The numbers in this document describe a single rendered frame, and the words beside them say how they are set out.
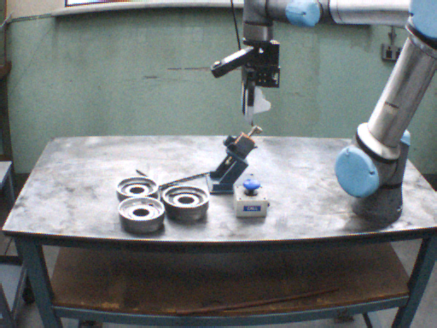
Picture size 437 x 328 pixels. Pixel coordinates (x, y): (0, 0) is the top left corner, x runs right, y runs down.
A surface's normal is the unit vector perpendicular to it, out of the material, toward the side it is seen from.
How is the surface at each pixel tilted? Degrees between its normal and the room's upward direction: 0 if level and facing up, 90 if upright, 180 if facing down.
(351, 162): 97
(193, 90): 90
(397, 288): 0
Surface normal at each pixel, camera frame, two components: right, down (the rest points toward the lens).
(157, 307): 0.04, -0.91
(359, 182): -0.72, 0.37
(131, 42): 0.07, 0.42
